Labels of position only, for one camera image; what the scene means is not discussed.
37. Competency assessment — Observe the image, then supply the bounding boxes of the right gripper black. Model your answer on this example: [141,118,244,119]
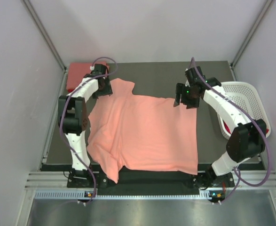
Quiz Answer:
[174,83,200,109]

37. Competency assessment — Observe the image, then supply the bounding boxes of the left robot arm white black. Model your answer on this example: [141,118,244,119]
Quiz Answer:
[57,63,112,188]

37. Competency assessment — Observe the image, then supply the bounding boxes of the folded red t shirt stack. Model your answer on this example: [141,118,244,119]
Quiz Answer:
[66,61,110,93]

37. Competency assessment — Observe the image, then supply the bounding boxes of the salmon pink t shirt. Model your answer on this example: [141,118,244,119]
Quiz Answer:
[87,79,198,182]

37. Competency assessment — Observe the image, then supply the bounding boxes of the aluminium rail with cable duct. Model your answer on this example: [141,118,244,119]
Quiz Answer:
[25,171,276,202]

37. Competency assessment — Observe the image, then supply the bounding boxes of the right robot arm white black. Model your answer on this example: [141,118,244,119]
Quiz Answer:
[173,66,267,188]

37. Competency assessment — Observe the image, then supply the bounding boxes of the white perforated laundry basket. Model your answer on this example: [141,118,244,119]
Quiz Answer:
[221,81,271,137]

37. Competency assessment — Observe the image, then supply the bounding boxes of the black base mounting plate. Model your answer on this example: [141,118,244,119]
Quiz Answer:
[40,162,264,196]

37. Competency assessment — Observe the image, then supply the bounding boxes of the crimson t shirt in basket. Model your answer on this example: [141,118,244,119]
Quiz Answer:
[223,121,231,134]

